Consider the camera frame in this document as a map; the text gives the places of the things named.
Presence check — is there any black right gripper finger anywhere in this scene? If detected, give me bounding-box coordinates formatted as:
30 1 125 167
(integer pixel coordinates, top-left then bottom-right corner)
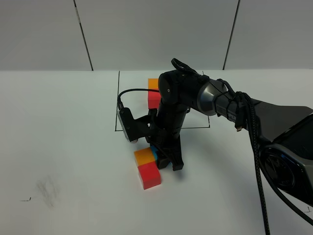
150 144 160 153
156 157 171 169

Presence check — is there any orange template block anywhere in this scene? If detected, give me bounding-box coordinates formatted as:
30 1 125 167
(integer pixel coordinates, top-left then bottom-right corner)
148 78 158 90

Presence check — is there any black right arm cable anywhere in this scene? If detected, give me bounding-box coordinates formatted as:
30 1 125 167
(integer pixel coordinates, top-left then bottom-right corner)
117 58 313 235

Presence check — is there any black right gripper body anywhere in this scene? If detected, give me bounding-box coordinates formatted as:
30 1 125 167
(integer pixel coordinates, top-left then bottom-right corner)
146 124 184 171

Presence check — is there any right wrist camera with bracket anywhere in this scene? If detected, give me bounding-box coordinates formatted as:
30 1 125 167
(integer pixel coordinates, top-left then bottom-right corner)
117 107 157 142

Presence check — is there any red template block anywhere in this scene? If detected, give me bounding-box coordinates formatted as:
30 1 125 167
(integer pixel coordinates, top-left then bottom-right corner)
148 89 161 109

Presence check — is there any blue block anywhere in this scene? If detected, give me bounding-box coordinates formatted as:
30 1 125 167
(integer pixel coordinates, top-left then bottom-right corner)
150 145 170 169

